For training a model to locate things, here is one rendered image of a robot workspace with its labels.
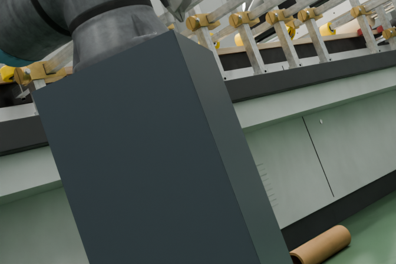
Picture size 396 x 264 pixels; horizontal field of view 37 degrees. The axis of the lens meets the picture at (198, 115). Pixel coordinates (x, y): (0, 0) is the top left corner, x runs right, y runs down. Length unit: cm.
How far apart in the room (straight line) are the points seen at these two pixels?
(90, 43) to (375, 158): 246
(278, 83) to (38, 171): 111
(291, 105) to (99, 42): 159
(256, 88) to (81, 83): 140
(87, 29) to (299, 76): 162
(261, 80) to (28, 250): 107
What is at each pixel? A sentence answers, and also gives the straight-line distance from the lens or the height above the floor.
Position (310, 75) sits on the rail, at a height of 66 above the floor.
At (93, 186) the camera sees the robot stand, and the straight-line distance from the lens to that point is 93.
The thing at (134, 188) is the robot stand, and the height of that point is 40.
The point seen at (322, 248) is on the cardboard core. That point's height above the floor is 4.
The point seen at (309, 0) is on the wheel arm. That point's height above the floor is 94.
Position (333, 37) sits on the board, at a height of 88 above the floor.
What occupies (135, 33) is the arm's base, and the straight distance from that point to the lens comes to 97.
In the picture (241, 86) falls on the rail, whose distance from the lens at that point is 221.
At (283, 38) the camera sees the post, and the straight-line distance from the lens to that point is 260.
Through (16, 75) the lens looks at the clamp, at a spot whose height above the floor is 83.
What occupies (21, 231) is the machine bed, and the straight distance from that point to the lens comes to 180.
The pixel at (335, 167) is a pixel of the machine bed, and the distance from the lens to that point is 294.
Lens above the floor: 36
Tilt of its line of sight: 7 degrees up
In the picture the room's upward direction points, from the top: 20 degrees counter-clockwise
